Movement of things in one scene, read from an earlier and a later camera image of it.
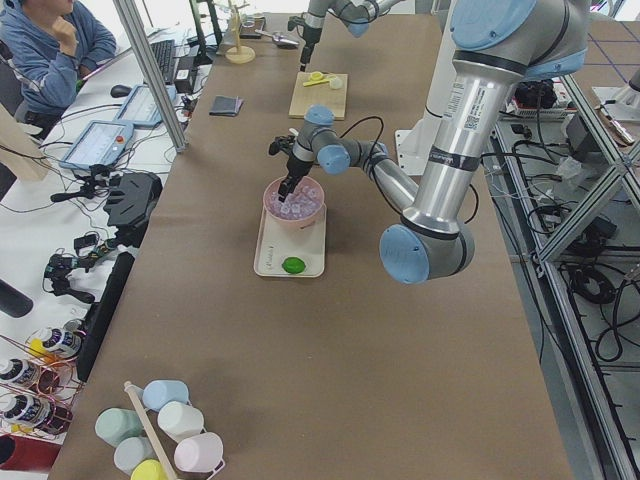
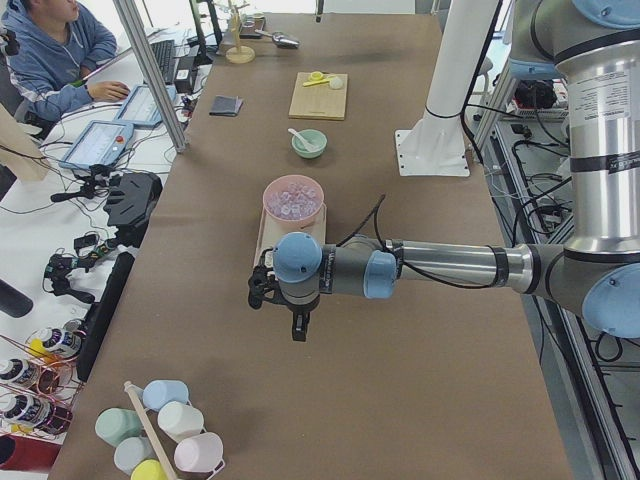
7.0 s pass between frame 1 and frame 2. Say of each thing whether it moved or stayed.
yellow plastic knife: stayed
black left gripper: moved
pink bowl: stayed
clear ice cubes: stayed
